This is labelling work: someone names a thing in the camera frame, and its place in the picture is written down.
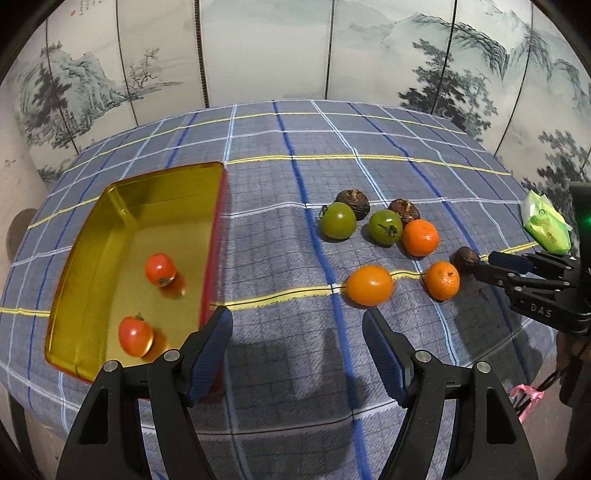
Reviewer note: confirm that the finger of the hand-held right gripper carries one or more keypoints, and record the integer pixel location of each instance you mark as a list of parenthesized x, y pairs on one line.
[(508, 261), (545, 304)]

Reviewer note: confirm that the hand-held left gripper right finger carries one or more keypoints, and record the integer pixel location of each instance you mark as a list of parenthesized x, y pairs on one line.
[(385, 355)]

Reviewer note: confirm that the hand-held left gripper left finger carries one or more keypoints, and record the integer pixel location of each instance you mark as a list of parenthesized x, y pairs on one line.
[(212, 350)]

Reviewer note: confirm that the dark brown water chestnut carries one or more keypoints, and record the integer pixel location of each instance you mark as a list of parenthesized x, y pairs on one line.
[(405, 210), (464, 259), (352, 202)]

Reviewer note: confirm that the round mandarin orange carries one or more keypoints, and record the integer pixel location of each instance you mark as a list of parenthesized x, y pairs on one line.
[(420, 237), (442, 280)]

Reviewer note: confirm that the smooth oval orange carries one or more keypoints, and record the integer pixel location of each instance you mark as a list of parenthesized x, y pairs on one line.
[(369, 285)]

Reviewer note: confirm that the green tomato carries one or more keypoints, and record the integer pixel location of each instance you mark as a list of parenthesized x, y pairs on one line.
[(338, 220), (385, 227)]

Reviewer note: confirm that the gold tin box red sides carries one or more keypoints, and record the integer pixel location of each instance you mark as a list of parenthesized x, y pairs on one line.
[(138, 240)]

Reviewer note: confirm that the green tissue packet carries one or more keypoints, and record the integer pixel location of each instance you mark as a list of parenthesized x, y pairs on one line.
[(545, 221)]

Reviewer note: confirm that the red tomato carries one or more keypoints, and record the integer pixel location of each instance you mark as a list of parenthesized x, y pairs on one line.
[(160, 270), (135, 334)]

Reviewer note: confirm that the pink plastic ribbon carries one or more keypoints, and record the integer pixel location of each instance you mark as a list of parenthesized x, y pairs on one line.
[(524, 397)]

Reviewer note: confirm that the blue plaid tablecloth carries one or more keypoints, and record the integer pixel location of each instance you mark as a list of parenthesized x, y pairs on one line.
[(277, 184)]

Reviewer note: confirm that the landscape painted folding screen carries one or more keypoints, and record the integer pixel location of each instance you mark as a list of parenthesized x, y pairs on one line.
[(277, 46)]

